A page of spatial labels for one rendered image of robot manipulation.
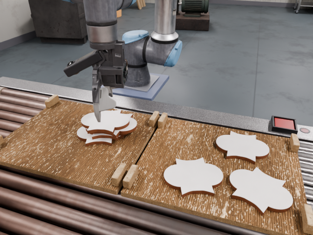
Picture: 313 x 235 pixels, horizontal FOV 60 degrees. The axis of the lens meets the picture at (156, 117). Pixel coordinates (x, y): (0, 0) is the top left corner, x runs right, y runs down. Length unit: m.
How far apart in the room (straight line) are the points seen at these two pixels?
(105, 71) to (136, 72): 0.54
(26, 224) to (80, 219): 0.11
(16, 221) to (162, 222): 0.31
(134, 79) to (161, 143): 0.52
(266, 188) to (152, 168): 0.28
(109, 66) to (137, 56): 0.50
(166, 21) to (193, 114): 0.39
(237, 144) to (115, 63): 0.40
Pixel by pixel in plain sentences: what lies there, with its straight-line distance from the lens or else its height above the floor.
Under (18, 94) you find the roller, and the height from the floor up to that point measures 0.92.
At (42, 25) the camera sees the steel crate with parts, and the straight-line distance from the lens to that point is 5.26.
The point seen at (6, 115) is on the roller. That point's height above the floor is 0.92.
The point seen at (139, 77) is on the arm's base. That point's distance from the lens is 1.26.
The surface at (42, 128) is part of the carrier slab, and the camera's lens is 0.93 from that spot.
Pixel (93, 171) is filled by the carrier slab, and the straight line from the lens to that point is 0.72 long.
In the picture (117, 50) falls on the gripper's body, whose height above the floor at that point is 1.20.
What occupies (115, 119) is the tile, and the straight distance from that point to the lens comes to 0.82.
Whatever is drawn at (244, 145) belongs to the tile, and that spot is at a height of 0.95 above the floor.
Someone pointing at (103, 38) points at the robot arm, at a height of 1.24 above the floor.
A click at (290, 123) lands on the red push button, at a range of 0.99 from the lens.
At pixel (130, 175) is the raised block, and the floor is 0.96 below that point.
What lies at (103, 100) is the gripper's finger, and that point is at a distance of 0.72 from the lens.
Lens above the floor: 1.41
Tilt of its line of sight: 32 degrees down
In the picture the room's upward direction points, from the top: straight up
